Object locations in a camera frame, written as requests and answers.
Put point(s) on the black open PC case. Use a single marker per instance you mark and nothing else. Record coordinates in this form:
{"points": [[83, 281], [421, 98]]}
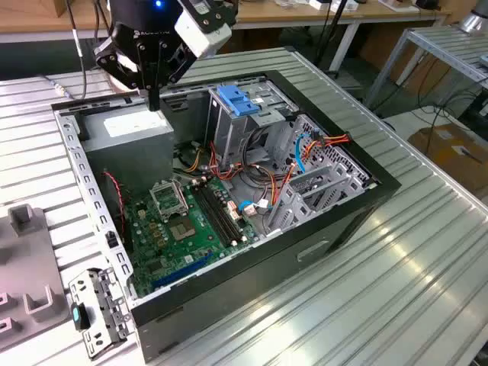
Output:
{"points": [[248, 282]]}

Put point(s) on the brown cardboard box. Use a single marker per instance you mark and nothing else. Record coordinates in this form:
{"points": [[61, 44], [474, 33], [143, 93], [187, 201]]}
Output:
{"points": [[446, 160]]}

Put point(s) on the CPU socket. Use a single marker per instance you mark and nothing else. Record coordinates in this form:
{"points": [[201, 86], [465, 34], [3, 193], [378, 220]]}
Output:
{"points": [[182, 229]]}

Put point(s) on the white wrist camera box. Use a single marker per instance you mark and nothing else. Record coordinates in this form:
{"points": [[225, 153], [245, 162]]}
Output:
{"points": [[202, 30]]}

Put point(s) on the blue expansion slot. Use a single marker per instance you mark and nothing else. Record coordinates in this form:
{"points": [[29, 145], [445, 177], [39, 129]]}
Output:
{"points": [[179, 272]]}

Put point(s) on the black latch blue button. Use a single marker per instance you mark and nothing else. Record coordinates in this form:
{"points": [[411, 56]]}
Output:
{"points": [[76, 314]]}

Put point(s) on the grey metal disk bay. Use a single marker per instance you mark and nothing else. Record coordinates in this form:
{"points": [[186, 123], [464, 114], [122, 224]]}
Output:
{"points": [[289, 213]]}

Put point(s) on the green motherboard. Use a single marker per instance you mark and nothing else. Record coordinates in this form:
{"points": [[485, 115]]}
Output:
{"points": [[175, 251]]}

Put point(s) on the grey parts rack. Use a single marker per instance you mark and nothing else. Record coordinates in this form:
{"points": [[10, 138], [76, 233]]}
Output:
{"points": [[26, 259]]}

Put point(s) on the black RAM slot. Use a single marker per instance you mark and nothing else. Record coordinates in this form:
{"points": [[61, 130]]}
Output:
{"points": [[221, 212], [226, 210], [216, 214], [211, 216]]}

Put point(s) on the grey metal drive cage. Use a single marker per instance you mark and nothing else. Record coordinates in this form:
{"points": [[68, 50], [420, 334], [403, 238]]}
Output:
{"points": [[228, 133]]}

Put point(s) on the grey power supply unit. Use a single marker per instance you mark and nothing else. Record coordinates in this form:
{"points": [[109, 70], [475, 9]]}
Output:
{"points": [[129, 160]]}

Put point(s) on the black stand pole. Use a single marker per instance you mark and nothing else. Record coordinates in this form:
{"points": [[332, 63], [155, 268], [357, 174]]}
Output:
{"points": [[331, 30]]}

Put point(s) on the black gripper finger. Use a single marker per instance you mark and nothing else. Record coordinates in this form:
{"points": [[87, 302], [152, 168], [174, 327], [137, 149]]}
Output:
{"points": [[110, 63], [178, 68]]}

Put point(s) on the blue plastic drive latch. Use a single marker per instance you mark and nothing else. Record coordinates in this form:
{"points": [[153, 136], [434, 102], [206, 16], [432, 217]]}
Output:
{"points": [[236, 101]]}

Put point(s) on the grey metal slot bracket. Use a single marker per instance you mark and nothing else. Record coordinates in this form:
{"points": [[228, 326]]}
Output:
{"points": [[99, 335]]}

